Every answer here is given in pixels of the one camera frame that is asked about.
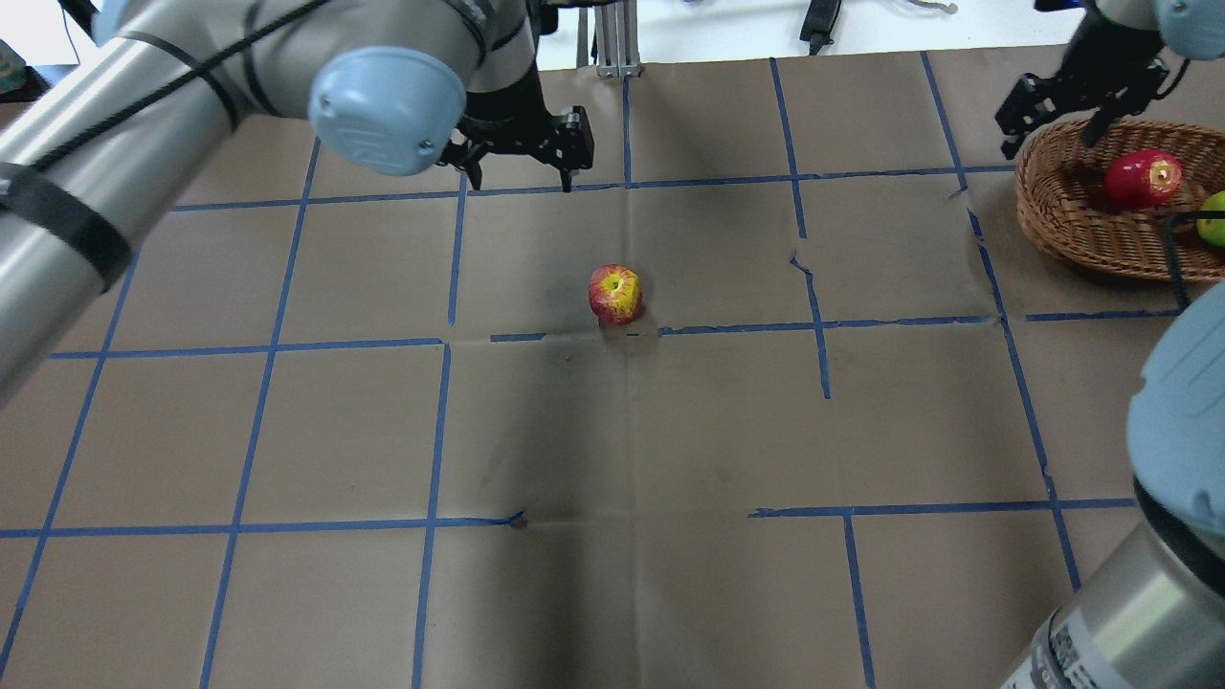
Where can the red yellow apple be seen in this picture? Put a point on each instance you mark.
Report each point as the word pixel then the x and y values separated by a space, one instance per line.
pixel 615 295

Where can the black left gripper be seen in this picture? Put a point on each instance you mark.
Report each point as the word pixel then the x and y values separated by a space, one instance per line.
pixel 504 107

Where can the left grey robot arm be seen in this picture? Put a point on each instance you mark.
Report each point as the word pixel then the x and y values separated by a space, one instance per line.
pixel 396 87

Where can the woven wicker basket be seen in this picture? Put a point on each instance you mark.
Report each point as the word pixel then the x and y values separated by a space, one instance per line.
pixel 1062 206

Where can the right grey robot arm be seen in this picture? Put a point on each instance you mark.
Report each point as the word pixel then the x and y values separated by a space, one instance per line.
pixel 1152 615

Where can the aluminium frame post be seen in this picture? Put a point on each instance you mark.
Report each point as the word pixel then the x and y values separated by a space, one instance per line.
pixel 611 37

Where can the green apple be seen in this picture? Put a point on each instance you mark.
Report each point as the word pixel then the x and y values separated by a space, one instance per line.
pixel 1212 230

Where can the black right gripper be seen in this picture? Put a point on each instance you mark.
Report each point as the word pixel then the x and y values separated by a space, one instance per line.
pixel 1113 59

